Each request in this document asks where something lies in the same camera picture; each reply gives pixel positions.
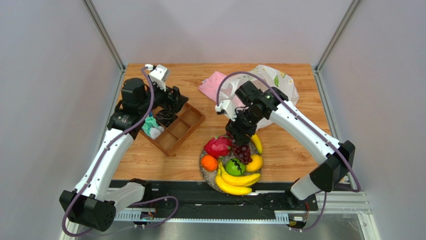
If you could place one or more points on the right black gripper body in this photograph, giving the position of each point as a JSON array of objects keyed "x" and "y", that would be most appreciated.
[{"x": 237, "y": 133}]

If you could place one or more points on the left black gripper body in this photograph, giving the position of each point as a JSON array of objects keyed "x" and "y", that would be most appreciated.
[{"x": 161, "y": 99}]

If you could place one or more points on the dark red fake grapes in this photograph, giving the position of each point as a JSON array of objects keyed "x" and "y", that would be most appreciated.
[{"x": 242, "y": 153}]

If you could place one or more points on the single yellow fake banana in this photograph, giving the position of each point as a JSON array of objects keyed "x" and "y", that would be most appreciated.
[{"x": 257, "y": 143}]

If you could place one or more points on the red fake dragon fruit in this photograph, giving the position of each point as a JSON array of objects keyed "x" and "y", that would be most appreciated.
[{"x": 219, "y": 146}]

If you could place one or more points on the green fake melon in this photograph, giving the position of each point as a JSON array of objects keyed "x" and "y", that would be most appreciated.
[{"x": 235, "y": 167}]

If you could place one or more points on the yellow fake lemon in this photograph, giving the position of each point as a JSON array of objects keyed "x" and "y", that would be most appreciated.
[{"x": 255, "y": 164}]

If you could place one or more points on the orange fake orange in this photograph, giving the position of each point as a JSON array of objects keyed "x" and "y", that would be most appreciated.
[{"x": 209, "y": 163}]

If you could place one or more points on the yellow fake banana bunch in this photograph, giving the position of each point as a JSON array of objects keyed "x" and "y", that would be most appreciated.
[{"x": 235, "y": 185}]

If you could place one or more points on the white plastic bag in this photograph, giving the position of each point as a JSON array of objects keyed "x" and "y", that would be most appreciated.
[{"x": 262, "y": 77}]

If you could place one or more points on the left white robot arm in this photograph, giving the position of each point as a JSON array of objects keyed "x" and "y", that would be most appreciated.
[{"x": 90, "y": 206}]

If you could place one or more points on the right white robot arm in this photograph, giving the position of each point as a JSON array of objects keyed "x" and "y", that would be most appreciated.
[{"x": 334, "y": 158}]

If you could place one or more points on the brown wooden divided tray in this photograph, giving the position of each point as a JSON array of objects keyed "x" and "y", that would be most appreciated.
[{"x": 188, "y": 119}]

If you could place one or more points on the white teal rolled sock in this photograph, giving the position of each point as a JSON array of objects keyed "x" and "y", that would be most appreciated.
[{"x": 152, "y": 128}]

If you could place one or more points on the pink folded cloth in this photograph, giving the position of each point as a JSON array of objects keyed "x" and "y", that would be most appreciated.
[{"x": 209, "y": 88}]

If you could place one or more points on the speckled round plate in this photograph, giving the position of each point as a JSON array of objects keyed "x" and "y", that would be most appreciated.
[{"x": 209, "y": 176}]

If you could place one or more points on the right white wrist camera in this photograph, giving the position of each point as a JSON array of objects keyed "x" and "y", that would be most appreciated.
[{"x": 227, "y": 108}]

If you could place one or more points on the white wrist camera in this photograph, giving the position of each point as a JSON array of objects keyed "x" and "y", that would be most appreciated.
[
  {"x": 227, "y": 108},
  {"x": 158, "y": 74}
]

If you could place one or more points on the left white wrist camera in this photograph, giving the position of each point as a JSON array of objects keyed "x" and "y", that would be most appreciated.
[{"x": 158, "y": 74}]

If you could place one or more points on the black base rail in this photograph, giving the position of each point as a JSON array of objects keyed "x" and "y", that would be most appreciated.
[{"x": 198, "y": 200}]

